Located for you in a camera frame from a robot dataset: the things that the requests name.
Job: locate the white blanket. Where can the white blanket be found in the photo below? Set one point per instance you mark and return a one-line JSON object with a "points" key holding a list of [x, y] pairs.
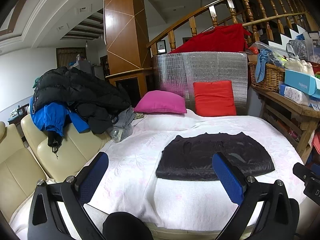
{"points": [[140, 180]]}

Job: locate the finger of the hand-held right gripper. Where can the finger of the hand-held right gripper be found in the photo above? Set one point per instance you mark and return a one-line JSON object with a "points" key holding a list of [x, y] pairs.
{"points": [[302, 171]]}

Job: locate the wooden stair railing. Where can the wooden stair railing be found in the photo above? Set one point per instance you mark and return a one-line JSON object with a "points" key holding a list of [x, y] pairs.
{"points": [[192, 27]]}

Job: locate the dark patterned plastic bag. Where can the dark patterned plastic bag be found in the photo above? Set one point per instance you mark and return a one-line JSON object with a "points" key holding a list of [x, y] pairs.
{"points": [[296, 48]]}

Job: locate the wooden table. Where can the wooden table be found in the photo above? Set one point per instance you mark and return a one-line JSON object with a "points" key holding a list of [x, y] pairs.
{"points": [[275, 97]]}

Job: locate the black down coat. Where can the black down coat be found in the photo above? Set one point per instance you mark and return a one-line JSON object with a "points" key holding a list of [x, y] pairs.
{"points": [[82, 85]]}

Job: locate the blue cardboard box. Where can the blue cardboard box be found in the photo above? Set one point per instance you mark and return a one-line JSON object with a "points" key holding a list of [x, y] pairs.
{"points": [[300, 81]]}

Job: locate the grey garment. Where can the grey garment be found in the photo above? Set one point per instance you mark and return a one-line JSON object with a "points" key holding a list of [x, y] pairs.
{"points": [[122, 122]]}

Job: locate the red cushion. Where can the red cushion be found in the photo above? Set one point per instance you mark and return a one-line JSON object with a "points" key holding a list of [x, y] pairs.
{"points": [[213, 98]]}

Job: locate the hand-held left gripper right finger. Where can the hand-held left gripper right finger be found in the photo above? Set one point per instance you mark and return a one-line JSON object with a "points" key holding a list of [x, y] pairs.
{"points": [[227, 180]]}

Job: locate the grey refrigerator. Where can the grey refrigerator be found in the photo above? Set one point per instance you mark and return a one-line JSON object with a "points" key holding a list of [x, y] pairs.
{"points": [[86, 67]]}

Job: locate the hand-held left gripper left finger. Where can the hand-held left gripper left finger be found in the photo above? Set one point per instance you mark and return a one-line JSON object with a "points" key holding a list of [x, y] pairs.
{"points": [[93, 180]]}

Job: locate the dark quilted jacket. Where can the dark quilted jacket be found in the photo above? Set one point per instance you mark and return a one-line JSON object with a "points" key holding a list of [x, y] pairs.
{"points": [[190, 160]]}

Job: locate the blue cloth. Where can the blue cloth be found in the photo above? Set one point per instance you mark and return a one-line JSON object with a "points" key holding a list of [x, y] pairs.
{"points": [[262, 65]]}

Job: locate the red cloth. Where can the red cloth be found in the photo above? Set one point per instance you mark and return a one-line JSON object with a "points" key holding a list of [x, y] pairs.
{"points": [[217, 40]]}

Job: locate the white patterned tissue pack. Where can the white patterned tissue pack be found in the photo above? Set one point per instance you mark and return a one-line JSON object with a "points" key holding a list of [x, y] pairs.
{"points": [[295, 95]]}

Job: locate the wicker basket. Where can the wicker basket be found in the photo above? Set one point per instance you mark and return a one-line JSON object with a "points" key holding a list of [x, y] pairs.
{"points": [[268, 77]]}

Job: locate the cream leather sofa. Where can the cream leather sofa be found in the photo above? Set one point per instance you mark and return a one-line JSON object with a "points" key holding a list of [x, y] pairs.
{"points": [[15, 175]]}

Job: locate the black picture frame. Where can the black picture frame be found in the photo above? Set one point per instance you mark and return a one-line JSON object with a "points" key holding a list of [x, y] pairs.
{"points": [[161, 46]]}

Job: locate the wooden pillar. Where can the wooden pillar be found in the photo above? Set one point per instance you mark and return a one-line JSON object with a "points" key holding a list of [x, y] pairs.
{"points": [[122, 30]]}

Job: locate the pink cushion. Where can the pink cushion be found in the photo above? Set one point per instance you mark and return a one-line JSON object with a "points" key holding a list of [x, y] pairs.
{"points": [[160, 102]]}

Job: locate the white plastic bag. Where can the white plastic bag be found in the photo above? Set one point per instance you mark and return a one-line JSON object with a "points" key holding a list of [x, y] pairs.
{"points": [[298, 65]]}

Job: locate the blue jacket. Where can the blue jacket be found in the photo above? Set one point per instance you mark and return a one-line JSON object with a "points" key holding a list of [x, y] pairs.
{"points": [[52, 117]]}

